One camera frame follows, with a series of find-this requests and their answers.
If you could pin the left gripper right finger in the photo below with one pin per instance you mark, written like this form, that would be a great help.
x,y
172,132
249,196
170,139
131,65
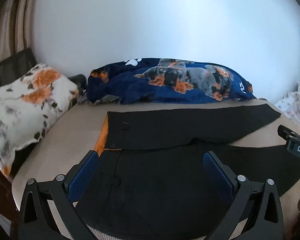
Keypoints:
x,y
265,220

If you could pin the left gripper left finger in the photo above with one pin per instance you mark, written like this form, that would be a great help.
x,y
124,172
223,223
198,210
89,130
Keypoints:
x,y
36,219

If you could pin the black pants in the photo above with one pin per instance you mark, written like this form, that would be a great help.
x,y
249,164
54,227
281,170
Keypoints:
x,y
151,183

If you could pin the white orange floral pillow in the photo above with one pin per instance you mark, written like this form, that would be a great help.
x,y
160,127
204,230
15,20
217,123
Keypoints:
x,y
29,107

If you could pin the black object behind pillow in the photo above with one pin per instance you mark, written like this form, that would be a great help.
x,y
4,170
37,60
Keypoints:
x,y
80,80

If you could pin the black mesh headboard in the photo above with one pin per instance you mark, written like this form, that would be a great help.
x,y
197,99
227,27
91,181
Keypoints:
x,y
16,66

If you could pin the blue dog print blanket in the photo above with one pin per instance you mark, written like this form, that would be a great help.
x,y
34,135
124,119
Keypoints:
x,y
166,81

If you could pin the striped beige curtain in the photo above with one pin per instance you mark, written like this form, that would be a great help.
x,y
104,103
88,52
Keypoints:
x,y
16,17

